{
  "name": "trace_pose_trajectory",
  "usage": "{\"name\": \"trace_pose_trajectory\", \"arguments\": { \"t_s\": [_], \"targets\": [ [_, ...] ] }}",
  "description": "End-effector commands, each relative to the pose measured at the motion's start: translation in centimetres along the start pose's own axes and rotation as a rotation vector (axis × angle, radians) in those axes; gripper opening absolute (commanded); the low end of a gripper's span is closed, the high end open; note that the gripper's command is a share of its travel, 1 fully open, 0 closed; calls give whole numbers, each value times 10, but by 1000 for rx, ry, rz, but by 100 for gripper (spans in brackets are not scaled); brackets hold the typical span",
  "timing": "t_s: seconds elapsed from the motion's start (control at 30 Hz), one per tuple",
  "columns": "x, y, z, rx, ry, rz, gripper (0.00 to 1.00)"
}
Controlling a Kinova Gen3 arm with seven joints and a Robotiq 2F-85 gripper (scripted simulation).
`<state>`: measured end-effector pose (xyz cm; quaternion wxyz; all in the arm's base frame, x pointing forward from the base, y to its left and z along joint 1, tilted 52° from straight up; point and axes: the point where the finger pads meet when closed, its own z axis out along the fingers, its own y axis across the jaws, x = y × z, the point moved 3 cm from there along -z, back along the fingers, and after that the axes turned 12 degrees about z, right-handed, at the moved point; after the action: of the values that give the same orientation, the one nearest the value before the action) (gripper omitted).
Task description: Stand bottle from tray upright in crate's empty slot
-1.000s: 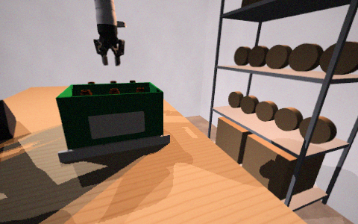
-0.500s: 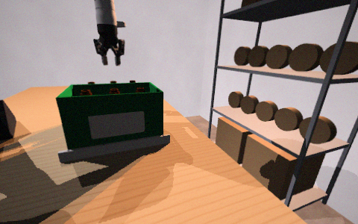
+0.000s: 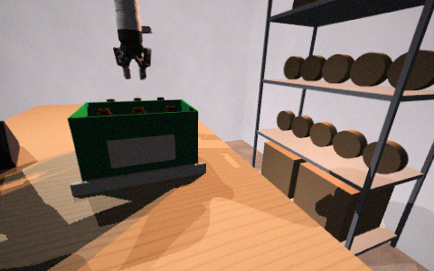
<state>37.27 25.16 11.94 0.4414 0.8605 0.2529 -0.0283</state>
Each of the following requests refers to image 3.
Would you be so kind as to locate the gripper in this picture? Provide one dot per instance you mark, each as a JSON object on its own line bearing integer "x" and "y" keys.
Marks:
{"x": 131, "y": 47}

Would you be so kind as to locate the dark green crate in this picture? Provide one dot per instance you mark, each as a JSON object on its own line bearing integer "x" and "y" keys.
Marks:
{"x": 126, "y": 143}

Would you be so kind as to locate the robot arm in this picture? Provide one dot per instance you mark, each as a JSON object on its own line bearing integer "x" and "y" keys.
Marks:
{"x": 127, "y": 16}

